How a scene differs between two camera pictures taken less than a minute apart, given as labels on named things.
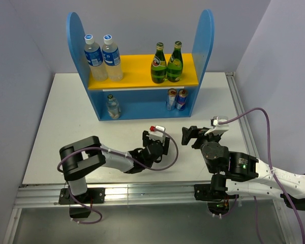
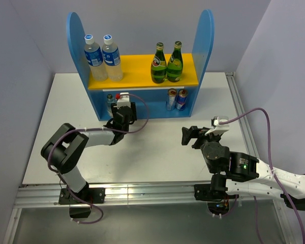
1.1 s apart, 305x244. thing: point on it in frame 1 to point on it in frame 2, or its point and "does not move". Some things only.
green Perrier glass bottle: (175, 64) does not move
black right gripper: (193, 132) does not move
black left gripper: (146, 139) to (133, 112)
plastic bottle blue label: (94, 57) does not move
